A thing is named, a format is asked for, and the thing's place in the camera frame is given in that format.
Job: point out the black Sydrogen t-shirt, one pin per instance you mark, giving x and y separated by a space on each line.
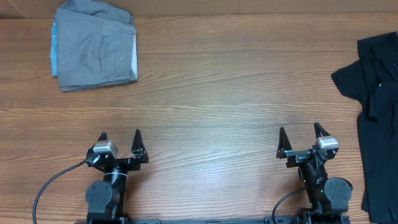
372 81

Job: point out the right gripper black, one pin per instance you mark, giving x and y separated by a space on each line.
302 154

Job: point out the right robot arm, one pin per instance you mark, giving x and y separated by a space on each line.
328 197

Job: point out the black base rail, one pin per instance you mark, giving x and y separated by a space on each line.
211 221

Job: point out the folded light blue garment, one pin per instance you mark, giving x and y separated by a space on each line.
53 50

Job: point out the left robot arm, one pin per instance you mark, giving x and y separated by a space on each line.
106 197

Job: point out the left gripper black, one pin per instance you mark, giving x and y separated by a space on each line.
137 148

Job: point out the folded grey trousers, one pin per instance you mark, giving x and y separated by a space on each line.
96 45

